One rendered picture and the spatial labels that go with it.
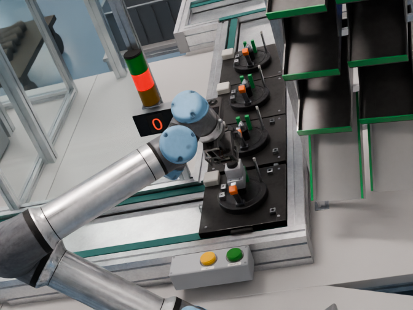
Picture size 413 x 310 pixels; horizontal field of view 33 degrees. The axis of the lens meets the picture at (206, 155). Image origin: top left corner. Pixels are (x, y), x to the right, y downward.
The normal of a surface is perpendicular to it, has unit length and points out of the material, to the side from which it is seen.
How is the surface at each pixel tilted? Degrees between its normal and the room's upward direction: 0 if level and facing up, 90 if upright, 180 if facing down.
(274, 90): 0
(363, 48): 25
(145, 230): 0
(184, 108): 33
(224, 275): 90
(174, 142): 54
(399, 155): 45
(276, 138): 0
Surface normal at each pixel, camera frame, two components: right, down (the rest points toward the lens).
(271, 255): -0.09, 0.60
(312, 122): -0.36, -0.44
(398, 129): -0.38, -0.11
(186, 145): 0.12, -0.09
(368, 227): -0.29, -0.78
